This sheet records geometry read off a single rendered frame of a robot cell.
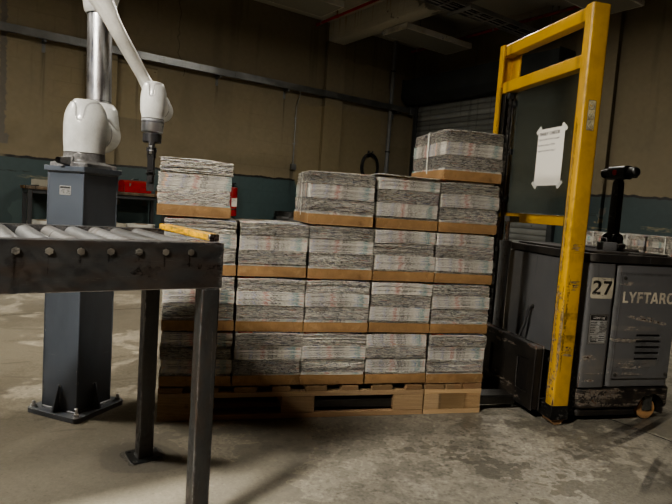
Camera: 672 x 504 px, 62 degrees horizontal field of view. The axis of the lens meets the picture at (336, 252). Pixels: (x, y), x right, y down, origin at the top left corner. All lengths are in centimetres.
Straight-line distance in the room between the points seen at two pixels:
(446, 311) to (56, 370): 167
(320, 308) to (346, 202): 46
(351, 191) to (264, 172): 749
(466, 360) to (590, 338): 57
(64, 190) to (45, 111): 644
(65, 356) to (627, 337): 247
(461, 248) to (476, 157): 41
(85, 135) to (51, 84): 649
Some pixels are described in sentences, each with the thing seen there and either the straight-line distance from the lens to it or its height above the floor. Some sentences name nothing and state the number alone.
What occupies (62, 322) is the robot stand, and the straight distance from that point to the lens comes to 248.
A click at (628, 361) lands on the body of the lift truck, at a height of 29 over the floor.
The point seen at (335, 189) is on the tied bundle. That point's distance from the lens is 235.
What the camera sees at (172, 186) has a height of 95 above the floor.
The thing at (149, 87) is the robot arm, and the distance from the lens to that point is 246.
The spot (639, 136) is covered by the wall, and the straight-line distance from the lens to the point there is 885.
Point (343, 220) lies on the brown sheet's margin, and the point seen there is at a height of 86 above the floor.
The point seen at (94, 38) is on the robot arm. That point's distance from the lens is 271.
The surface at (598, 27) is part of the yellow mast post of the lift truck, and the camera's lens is 277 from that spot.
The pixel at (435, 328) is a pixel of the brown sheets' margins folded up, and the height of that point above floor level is 40.
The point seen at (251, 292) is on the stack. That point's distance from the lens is 231.
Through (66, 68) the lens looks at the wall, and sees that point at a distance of 897.
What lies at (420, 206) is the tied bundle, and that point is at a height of 94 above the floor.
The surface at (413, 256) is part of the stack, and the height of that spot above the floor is 72.
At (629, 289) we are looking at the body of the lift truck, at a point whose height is 63.
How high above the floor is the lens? 92
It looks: 5 degrees down
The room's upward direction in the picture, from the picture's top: 4 degrees clockwise
